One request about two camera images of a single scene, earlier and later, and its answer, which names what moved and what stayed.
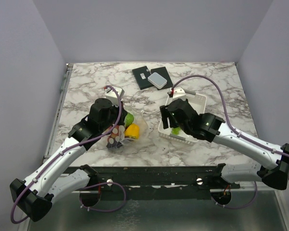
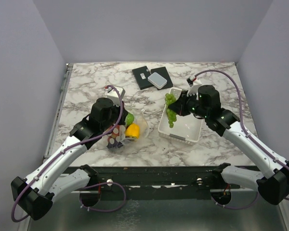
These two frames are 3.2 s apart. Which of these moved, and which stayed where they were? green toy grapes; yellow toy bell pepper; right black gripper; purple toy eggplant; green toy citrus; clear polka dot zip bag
Moved: right black gripper; green toy grapes
Stayed: green toy citrus; yellow toy bell pepper; purple toy eggplant; clear polka dot zip bag
